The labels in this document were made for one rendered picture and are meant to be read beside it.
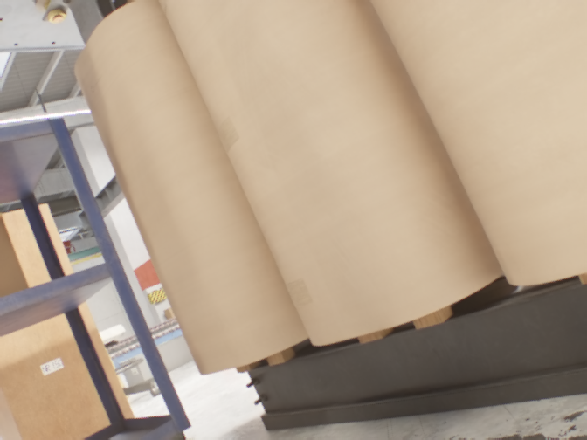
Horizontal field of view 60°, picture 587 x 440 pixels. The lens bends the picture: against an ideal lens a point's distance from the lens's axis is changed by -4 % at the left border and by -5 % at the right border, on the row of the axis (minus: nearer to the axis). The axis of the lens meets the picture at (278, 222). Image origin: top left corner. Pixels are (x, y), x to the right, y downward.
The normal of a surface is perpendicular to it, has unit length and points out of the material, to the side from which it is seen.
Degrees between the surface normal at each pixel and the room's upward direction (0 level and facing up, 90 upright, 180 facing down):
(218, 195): 90
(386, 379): 90
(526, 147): 90
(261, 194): 90
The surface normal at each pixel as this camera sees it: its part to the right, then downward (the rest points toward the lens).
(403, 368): -0.69, 0.24
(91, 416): 0.60, -0.34
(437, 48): -0.81, 0.32
